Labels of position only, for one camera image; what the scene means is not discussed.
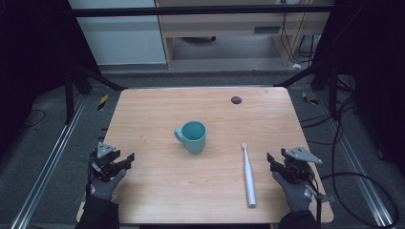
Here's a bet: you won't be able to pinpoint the black metal crossbar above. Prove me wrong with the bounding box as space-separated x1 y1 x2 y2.
67 4 336 18

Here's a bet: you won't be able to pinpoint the light wooden desk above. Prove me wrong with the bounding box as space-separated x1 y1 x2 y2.
155 0 333 71

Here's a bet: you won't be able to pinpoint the dark curtain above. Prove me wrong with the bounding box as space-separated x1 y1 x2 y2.
313 0 405 179
0 0 103 160

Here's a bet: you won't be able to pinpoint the black looping gripper cable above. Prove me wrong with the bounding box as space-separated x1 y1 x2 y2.
305 172 400 229

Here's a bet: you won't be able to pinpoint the aluminium floor rail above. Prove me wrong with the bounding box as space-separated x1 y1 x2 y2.
9 94 89 229
314 92 395 228

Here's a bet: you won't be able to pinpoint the white cabinet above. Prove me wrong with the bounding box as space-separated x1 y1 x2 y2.
67 0 167 66

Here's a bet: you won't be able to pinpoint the black metal stand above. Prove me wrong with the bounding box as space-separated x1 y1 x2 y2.
274 58 343 121
61 61 128 126

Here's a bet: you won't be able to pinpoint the teal cup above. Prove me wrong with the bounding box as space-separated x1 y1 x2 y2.
173 120 207 155

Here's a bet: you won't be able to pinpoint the person's left hand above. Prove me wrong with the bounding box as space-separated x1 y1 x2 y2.
89 169 128 201

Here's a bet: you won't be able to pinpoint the black floor cable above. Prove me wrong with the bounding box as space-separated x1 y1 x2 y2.
299 74 359 147
19 109 47 131

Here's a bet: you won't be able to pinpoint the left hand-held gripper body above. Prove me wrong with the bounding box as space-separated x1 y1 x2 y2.
90 141 122 182

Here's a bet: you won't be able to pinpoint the person's right hand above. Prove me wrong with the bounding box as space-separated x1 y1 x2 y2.
271 171 315 213

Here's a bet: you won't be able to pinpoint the black hanging cables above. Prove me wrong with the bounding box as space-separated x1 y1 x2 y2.
279 10 321 66

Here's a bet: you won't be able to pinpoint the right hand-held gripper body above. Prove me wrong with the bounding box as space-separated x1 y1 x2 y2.
280 145 323 185

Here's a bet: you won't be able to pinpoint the white electric toothbrush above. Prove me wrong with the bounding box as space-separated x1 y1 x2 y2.
241 141 258 209

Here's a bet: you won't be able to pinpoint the yellow black tape strip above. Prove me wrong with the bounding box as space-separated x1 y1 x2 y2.
96 94 110 112
301 91 319 107

